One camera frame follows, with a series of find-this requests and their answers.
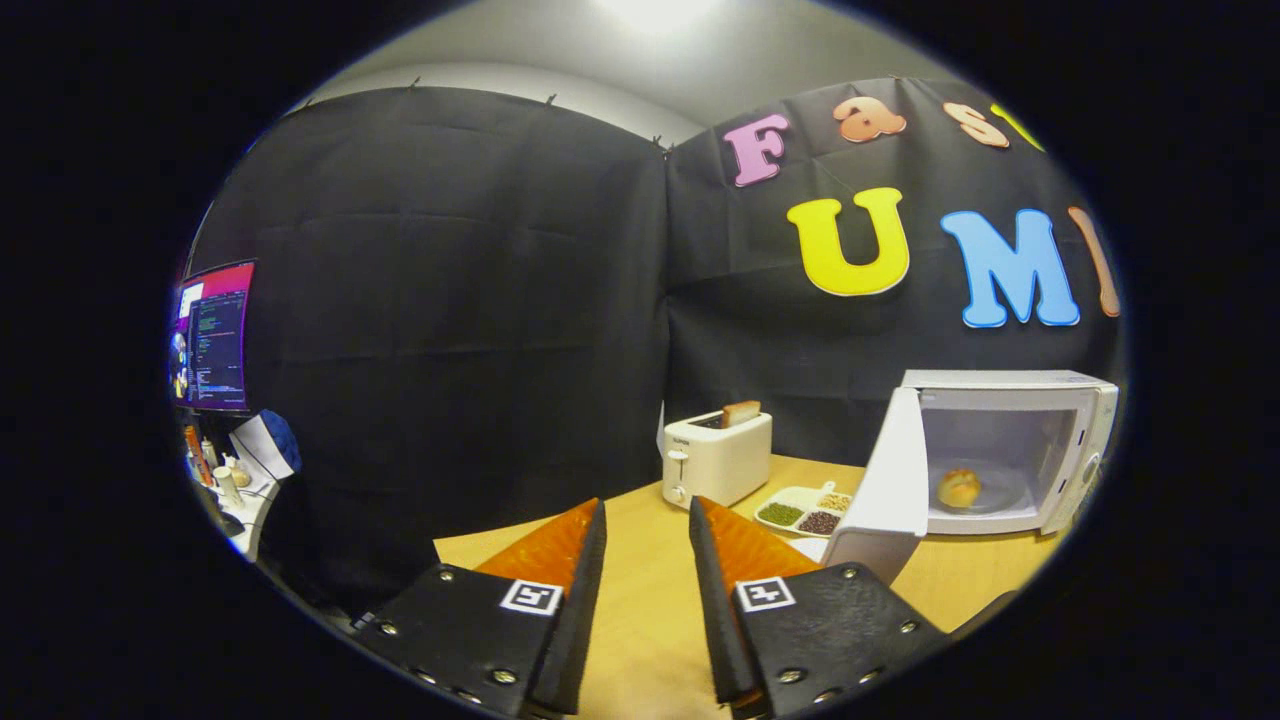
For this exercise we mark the computer monitor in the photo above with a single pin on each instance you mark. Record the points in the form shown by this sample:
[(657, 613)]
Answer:
[(215, 340)]

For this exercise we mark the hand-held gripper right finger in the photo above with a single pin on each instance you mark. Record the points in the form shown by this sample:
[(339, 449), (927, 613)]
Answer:
[(715, 610)]

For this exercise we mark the white divided dish of beans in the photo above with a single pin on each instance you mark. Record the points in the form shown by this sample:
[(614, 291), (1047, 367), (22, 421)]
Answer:
[(800, 497)]

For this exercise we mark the white microwave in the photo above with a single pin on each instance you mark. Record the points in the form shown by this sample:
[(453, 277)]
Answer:
[(890, 480)]

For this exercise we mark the white office desk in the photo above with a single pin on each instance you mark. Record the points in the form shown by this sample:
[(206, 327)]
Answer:
[(250, 525)]

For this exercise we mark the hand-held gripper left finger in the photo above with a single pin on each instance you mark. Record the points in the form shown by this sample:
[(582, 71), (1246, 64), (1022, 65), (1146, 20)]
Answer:
[(580, 610)]

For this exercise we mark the golden bread bun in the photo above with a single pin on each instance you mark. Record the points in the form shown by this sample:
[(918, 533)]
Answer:
[(958, 489)]

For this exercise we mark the white toaster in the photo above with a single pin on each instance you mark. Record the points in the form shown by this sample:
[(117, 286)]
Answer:
[(720, 460)]

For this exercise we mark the brown toast slice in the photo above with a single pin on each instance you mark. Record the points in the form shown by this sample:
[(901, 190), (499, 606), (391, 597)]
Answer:
[(741, 414)]

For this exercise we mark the orange bottle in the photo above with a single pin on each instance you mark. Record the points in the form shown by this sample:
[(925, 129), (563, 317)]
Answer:
[(195, 460)]

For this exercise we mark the white cup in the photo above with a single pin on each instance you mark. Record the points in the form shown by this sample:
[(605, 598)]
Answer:
[(226, 485)]

